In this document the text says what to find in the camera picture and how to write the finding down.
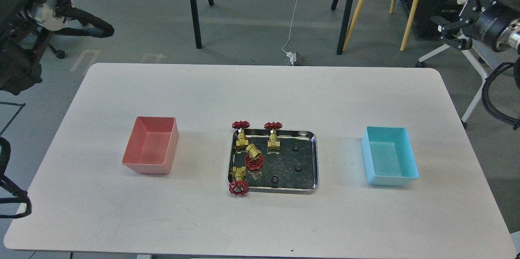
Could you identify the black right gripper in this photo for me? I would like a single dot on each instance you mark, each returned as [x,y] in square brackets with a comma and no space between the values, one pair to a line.
[489,22]

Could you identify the brass valve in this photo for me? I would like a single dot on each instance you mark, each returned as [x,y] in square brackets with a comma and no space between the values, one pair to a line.
[254,160]
[273,143]
[241,140]
[238,185]

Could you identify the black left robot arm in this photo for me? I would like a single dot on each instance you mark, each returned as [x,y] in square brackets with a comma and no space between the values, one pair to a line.
[26,29]

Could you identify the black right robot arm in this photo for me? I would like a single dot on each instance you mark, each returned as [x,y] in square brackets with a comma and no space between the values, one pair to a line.
[492,23]

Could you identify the blue plastic box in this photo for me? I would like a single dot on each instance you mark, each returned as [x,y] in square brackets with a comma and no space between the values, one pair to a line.
[388,156]

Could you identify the pink plastic box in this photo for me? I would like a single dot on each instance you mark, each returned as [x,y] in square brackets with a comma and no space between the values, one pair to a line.
[152,145]

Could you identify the black tripod leg right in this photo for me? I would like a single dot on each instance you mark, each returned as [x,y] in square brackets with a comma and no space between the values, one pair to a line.
[345,7]

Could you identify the stainless steel tray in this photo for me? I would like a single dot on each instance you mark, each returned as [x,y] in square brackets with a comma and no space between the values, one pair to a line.
[282,163]

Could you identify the black office chair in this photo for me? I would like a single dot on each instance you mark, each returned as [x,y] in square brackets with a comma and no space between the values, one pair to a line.
[53,46]

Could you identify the white frame grey chair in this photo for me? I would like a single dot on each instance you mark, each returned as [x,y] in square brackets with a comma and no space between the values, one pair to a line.
[463,75]

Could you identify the white charger with cable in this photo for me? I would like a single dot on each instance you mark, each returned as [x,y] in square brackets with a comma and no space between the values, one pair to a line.
[292,56]

